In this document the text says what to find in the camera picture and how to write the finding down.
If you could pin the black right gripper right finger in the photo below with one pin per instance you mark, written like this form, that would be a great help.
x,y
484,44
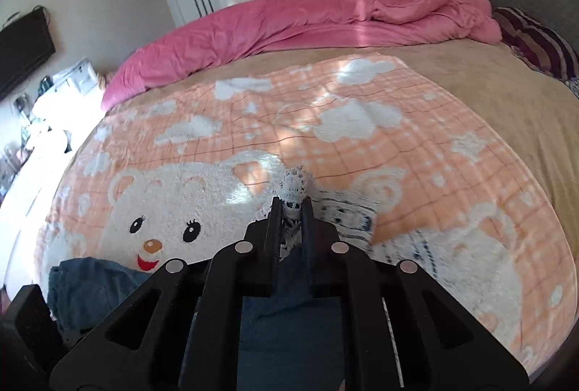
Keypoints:
x,y
321,267

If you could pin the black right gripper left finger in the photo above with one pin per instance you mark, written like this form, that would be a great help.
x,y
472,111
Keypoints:
x,y
262,264

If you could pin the blue denim lace-trimmed pants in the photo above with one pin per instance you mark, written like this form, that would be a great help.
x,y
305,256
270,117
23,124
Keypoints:
x,y
190,326

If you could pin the orange bear plush blanket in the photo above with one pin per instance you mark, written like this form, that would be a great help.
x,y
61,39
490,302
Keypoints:
x,y
413,172

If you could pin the white cluttered dresser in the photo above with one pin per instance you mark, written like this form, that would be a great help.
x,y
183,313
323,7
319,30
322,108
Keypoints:
x,y
59,121

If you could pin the tan bed sheet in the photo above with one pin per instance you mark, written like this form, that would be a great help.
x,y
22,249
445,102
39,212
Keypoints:
x,y
536,115

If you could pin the pink duvet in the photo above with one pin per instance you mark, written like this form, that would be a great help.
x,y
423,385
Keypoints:
x,y
260,26

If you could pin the purple striped pillow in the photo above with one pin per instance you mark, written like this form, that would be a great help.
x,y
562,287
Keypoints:
x,y
539,47

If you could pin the blue floral pillow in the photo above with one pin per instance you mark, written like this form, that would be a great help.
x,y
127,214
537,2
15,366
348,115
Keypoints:
x,y
572,84

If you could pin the black wall television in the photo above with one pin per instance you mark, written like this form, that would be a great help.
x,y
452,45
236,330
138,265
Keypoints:
x,y
26,45

